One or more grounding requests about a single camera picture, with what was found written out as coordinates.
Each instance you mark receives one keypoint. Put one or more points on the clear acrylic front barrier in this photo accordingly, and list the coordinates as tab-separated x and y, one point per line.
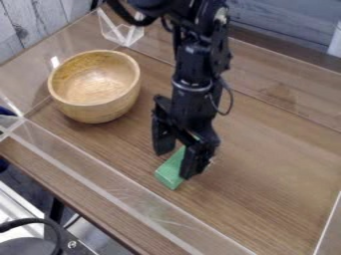
98	167

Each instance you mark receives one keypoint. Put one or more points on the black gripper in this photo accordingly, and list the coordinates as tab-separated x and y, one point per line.
184	118

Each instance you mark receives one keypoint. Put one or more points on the grey metal bracket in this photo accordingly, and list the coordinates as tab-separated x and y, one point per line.
71	245

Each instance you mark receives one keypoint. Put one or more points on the black table leg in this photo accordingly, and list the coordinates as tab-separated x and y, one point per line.
57	210

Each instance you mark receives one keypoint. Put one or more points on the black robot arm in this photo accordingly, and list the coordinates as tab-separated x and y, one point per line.
198	24

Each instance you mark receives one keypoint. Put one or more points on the blue object at left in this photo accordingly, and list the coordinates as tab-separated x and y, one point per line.
6	112

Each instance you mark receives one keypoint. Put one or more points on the white object at right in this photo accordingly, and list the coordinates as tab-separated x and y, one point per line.
335	46

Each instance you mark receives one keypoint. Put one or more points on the light wooden bowl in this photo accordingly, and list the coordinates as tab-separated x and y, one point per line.
96	86

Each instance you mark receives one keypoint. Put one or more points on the clear acrylic corner bracket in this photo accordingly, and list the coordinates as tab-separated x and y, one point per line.
118	32

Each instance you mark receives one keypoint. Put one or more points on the green rectangular block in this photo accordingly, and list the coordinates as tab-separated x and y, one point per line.
168	172

